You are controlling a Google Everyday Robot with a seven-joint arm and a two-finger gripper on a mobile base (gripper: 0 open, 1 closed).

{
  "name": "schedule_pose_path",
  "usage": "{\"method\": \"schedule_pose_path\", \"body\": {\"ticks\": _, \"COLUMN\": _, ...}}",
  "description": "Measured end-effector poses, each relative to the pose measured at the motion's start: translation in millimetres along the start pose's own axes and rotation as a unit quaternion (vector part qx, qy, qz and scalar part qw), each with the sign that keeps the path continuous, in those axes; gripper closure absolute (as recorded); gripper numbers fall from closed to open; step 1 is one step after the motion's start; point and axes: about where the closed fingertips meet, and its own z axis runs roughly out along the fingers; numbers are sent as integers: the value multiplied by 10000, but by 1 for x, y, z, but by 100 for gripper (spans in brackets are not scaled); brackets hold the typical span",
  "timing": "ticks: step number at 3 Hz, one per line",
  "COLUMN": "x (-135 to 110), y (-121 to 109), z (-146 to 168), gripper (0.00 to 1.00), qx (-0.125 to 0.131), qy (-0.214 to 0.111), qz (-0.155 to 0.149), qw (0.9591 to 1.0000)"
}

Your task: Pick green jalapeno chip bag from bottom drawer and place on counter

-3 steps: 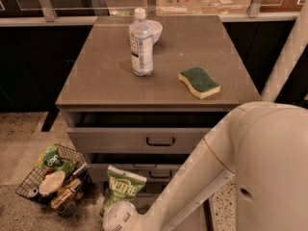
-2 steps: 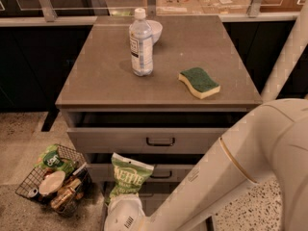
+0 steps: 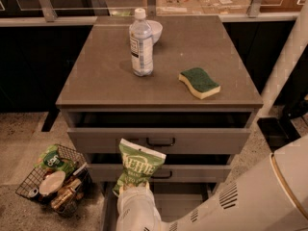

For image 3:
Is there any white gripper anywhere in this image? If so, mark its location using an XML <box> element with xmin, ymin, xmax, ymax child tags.
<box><xmin>115</xmin><ymin>187</ymin><xmax>162</xmax><ymax>231</ymax></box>

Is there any green jalapeno chip bag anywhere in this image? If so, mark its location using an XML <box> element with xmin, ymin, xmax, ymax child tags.
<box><xmin>113</xmin><ymin>139</ymin><xmax>167</xmax><ymax>196</ymax></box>

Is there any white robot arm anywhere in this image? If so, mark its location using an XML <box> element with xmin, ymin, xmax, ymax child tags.
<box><xmin>116</xmin><ymin>136</ymin><xmax>308</xmax><ymax>231</ymax></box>

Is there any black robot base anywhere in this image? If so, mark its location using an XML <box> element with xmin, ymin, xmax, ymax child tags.
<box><xmin>257</xmin><ymin>98</ymin><xmax>308</xmax><ymax>151</ymax></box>

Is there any grey bottom drawer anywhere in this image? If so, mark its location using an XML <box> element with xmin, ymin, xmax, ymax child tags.
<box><xmin>100</xmin><ymin>182</ymin><xmax>215</xmax><ymax>231</ymax></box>

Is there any grey drawer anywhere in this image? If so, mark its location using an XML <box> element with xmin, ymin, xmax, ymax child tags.
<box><xmin>100</xmin><ymin>182</ymin><xmax>215</xmax><ymax>231</ymax></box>
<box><xmin>88</xmin><ymin>153</ymin><xmax>231</xmax><ymax>183</ymax></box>
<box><xmin>68</xmin><ymin>112</ymin><xmax>250</xmax><ymax>154</ymax></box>

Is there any grey middle drawer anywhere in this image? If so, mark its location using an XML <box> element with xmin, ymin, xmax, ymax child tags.
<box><xmin>88</xmin><ymin>153</ymin><xmax>231</xmax><ymax>183</ymax></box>

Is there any grey top drawer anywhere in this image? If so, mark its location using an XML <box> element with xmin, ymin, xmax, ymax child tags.
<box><xmin>68</xmin><ymin>112</ymin><xmax>250</xmax><ymax>154</ymax></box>

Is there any green snack bag in basket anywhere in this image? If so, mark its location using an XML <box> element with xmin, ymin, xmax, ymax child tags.
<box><xmin>34</xmin><ymin>144</ymin><xmax>75</xmax><ymax>175</ymax></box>

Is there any grey drawer cabinet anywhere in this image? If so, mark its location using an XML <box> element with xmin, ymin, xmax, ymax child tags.
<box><xmin>55</xmin><ymin>14</ymin><xmax>265</xmax><ymax>231</ymax></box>

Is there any brown snack packet in basket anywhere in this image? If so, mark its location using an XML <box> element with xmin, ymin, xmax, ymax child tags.
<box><xmin>51</xmin><ymin>178</ymin><xmax>82</xmax><ymax>210</ymax></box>

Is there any white bowl in basket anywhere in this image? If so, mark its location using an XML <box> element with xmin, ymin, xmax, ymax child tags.
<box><xmin>38</xmin><ymin>171</ymin><xmax>65</xmax><ymax>195</ymax></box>

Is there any soda can in basket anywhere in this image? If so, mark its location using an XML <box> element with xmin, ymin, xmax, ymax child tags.
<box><xmin>28</xmin><ymin>188</ymin><xmax>39</xmax><ymax>199</ymax></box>

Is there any green yellow sponge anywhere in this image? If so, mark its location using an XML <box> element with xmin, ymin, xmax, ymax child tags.
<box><xmin>178</xmin><ymin>67</ymin><xmax>220</xmax><ymax>99</ymax></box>

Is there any clear plastic water bottle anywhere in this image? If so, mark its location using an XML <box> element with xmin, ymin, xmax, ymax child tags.
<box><xmin>129</xmin><ymin>8</ymin><xmax>153</xmax><ymax>76</ymax></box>

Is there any cardboard box left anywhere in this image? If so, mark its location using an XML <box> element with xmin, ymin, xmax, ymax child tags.
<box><xmin>156</xmin><ymin>0</ymin><xmax>203</xmax><ymax>14</ymax></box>

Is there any black wire basket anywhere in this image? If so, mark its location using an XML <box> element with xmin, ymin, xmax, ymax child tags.
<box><xmin>15</xmin><ymin>144</ymin><xmax>91</xmax><ymax>218</ymax></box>

